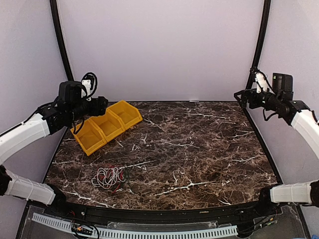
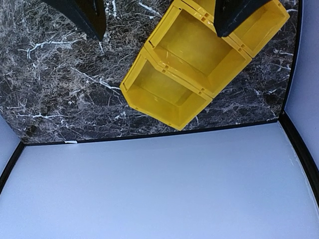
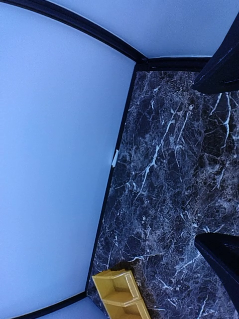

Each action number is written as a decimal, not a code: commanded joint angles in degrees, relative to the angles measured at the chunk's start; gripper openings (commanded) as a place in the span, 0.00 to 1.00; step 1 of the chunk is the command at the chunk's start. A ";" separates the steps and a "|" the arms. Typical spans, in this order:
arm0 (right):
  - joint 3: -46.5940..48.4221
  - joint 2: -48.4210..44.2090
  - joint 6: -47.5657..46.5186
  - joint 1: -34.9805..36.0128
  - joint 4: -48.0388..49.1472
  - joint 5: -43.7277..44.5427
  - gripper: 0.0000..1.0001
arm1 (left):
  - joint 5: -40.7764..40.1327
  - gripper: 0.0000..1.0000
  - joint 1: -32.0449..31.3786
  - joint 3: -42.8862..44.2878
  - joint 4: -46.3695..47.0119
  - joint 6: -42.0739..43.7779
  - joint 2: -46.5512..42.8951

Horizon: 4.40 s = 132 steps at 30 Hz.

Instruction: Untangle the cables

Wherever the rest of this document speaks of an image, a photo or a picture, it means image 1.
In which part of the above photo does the middle yellow plastic bin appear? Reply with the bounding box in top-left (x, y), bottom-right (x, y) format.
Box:
top-left (89, 110), bottom-right (126, 142)

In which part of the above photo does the white cable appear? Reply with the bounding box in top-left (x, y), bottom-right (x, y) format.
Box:
top-left (91, 166), bottom-right (125, 189)

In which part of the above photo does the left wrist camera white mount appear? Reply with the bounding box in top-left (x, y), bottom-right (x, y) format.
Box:
top-left (81, 72), bottom-right (98, 101)

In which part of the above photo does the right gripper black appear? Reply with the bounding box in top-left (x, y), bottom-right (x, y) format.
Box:
top-left (235, 88), bottom-right (282, 111)

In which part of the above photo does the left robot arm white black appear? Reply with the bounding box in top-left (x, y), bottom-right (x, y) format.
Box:
top-left (0, 80), bottom-right (108, 217)

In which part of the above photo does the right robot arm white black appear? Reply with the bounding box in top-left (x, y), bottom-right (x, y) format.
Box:
top-left (234, 70), bottom-right (319, 216)

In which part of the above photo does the right black frame post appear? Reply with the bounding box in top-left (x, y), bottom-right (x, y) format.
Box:
top-left (246, 0), bottom-right (271, 89)

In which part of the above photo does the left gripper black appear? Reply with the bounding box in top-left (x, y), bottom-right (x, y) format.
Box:
top-left (68, 96), bottom-right (108, 122)

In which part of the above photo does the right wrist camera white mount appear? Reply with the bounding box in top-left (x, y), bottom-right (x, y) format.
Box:
top-left (254, 70), bottom-right (269, 94)

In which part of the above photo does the yellow plastic bin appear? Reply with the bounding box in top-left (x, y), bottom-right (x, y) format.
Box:
top-left (70, 119), bottom-right (107, 156)
top-left (89, 110), bottom-right (126, 142)
top-left (107, 100), bottom-right (143, 129)

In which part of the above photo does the left black frame post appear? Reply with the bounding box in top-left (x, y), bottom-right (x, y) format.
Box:
top-left (49, 0), bottom-right (74, 81)

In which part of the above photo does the black front rail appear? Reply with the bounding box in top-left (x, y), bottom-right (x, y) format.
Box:
top-left (45, 201), bottom-right (282, 225)

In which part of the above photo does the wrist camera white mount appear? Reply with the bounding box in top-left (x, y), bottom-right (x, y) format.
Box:
top-left (81, 72), bottom-right (98, 101)
top-left (254, 70), bottom-right (269, 94)

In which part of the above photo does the small circuit board with wires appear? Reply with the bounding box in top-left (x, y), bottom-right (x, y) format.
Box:
top-left (71, 223), bottom-right (94, 236)

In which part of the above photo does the right yellow plastic bin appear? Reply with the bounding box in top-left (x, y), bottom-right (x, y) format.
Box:
top-left (107, 100), bottom-right (143, 129)

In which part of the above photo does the black frame post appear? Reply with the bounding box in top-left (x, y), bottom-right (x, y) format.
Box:
top-left (246, 0), bottom-right (271, 89)
top-left (49, 0), bottom-right (74, 81)

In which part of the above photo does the red cable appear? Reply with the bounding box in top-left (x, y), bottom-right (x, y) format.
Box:
top-left (106, 164), bottom-right (128, 195)

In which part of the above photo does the left yellow plastic bin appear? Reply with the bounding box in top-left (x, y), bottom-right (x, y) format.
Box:
top-left (70, 119), bottom-right (107, 156)

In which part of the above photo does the white slotted cable duct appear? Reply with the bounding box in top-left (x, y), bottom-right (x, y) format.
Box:
top-left (32, 213), bottom-right (238, 239)

